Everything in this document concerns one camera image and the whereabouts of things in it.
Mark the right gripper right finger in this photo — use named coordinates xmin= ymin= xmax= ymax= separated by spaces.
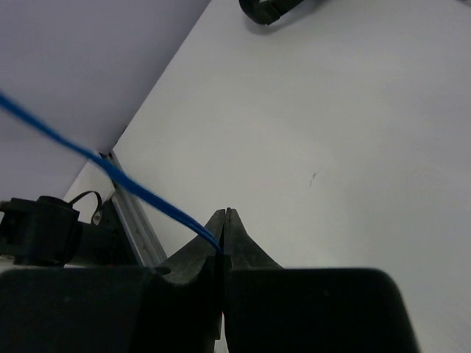
xmin=224 ymin=208 xmax=283 ymax=272

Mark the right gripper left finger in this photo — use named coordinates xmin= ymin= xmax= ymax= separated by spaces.
xmin=156 ymin=209 xmax=225 ymax=285

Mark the blue headphone cable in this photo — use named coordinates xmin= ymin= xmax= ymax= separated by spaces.
xmin=0 ymin=90 xmax=224 ymax=254

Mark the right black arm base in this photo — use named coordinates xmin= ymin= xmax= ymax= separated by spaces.
xmin=1 ymin=191 xmax=139 ymax=267

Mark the aluminium rail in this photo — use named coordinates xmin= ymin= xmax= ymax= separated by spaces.
xmin=102 ymin=180 xmax=167 ymax=268

